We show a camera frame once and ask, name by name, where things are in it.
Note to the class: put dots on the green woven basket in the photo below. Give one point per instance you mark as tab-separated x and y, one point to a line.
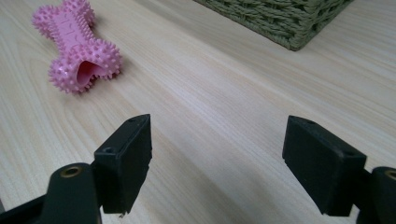
280	18

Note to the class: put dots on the pink spiky bone toy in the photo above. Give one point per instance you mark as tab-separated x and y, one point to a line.
77	46

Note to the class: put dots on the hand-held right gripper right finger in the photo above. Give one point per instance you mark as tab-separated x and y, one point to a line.
323	168

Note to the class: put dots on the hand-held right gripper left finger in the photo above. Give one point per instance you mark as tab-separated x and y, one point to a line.
124	165

